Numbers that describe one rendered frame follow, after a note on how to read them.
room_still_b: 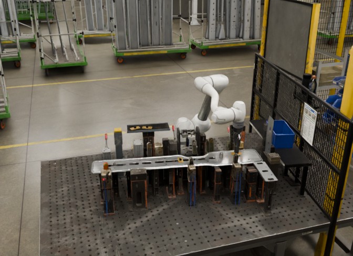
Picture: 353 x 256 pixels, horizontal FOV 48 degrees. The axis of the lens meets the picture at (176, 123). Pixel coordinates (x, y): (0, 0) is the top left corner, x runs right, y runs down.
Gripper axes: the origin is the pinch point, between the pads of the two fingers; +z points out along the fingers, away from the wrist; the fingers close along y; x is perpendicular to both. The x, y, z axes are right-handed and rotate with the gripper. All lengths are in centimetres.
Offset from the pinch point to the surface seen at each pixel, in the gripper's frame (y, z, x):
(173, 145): -16, 1, -50
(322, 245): 52, 64, 58
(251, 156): 2.5, 6.6, 12.3
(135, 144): -13, -5, -82
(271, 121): 2.3, -23.6, 26.6
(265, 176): 34.2, 6.7, 12.4
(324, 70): -205, 1, 185
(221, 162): 8.2, 6.5, -14.2
